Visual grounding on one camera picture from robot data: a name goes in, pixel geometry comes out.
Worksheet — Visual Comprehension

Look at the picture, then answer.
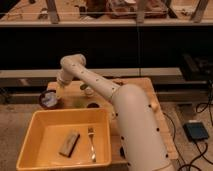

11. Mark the light blue towel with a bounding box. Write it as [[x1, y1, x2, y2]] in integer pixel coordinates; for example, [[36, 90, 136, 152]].
[[42, 93, 58, 107]]

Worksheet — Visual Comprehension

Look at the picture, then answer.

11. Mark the silver fork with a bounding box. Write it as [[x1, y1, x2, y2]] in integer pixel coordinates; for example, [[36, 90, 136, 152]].
[[88, 127, 96, 163]]

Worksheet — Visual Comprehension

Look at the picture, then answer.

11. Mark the black cable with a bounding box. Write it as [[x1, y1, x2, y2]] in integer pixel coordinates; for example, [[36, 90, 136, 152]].
[[162, 78, 213, 171]]

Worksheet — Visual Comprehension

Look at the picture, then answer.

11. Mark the wooden table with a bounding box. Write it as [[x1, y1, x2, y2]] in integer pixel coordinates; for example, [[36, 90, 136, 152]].
[[48, 78, 178, 165]]

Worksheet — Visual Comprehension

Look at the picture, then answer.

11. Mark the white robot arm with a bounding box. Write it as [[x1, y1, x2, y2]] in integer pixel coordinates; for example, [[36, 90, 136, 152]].
[[57, 54, 175, 171]]

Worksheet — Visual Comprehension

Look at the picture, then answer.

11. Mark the dark bowl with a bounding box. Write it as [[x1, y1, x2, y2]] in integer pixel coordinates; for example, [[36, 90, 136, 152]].
[[38, 90, 62, 110]]

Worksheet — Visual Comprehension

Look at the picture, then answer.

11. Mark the brown wooden block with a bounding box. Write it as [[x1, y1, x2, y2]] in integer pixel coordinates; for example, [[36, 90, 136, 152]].
[[59, 131, 80, 157]]

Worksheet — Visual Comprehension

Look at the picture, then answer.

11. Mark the dark brown small cup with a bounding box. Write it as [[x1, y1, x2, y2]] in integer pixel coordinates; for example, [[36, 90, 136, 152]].
[[87, 102, 100, 108]]

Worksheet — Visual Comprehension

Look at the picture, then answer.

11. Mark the green cucumber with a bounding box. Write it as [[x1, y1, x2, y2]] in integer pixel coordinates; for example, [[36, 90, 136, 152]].
[[80, 84, 88, 90]]

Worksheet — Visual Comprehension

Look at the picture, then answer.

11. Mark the yellow round fruit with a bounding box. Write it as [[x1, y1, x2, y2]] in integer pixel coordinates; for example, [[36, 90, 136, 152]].
[[151, 101, 159, 112]]

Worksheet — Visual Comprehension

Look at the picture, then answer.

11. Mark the yellow plastic tub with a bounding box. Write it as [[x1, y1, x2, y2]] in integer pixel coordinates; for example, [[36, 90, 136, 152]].
[[16, 108, 112, 171]]

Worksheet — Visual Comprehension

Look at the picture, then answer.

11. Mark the black brush with handle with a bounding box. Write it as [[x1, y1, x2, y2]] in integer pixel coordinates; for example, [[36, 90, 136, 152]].
[[120, 147, 125, 159]]

